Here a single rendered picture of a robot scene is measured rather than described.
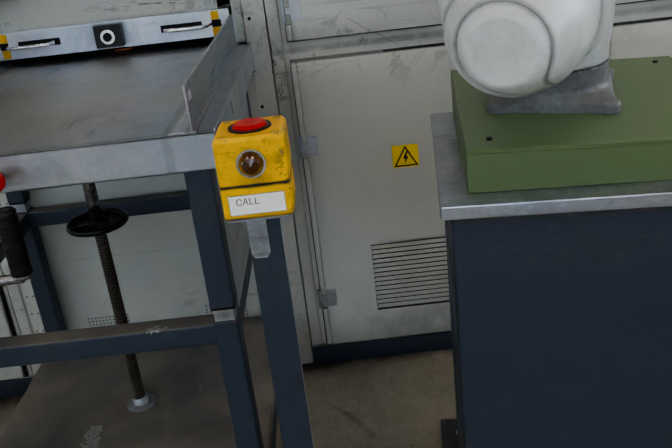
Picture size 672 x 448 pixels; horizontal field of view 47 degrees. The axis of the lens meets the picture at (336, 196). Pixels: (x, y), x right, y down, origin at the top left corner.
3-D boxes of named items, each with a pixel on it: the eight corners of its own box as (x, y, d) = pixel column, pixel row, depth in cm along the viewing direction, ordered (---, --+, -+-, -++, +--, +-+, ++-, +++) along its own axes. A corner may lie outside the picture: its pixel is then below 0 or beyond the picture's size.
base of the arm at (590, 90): (611, 67, 124) (614, 33, 121) (621, 114, 105) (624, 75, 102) (496, 69, 129) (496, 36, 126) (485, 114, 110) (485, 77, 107)
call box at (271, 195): (295, 217, 87) (283, 131, 83) (225, 225, 87) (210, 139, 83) (296, 191, 94) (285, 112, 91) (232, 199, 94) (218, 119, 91)
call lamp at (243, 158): (267, 180, 84) (263, 150, 82) (237, 183, 84) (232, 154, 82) (268, 176, 85) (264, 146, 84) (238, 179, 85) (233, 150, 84)
